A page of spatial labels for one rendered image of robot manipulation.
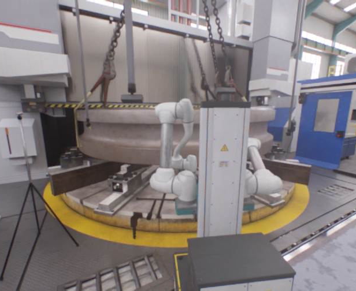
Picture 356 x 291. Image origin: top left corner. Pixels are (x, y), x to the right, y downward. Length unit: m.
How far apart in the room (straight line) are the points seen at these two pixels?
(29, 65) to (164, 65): 3.61
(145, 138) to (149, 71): 3.19
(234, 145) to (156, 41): 5.17
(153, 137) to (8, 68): 2.28
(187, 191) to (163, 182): 0.21
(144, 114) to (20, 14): 2.53
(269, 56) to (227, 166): 5.61
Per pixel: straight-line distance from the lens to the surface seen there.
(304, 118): 7.36
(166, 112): 1.46
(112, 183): 2.99
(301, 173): 4.22
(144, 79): 5.75
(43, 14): 4.26
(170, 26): 6.31
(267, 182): 1.62
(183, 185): 1.42
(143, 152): 2.92
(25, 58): 3.67
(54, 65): 3.61
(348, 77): 6.86
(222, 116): 1.26
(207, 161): 1.28
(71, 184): 3.75
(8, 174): 5.94
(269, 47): 6.73
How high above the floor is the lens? 1.72
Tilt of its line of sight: 11 degrees down
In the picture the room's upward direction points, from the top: straight up
